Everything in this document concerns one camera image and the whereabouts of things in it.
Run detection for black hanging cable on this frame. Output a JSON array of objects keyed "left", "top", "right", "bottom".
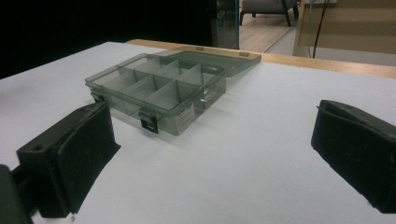
[{"left": 312, "top": 0, "right": 332, "bottom": 59}]

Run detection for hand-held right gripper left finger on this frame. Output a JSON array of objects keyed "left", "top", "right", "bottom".
[{"left": 16, "top": 102, "right": 121, "bottom": 218}]

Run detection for white table mat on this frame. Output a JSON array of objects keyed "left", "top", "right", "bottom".
[{"left": 0, "top": 41, "right": 396, "bottom": 224}]

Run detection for grey armchair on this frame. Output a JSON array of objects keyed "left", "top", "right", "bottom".
[{"left": 239, "top": 0, "right": 301, "bottom": 28}]

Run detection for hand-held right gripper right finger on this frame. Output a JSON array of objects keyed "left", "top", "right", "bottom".
[{"left": 310, "top": 99, "right": 396, "bottom": 215}]

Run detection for transparent grey compartment box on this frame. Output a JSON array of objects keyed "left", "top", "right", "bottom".
[{"left": 84, "top": 49, "right": 262, "bottom": 136}]

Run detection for small metal parts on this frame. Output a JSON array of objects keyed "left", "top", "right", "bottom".
[{"left": 199, "top": 88, "right": 216, "bottom": 104}]

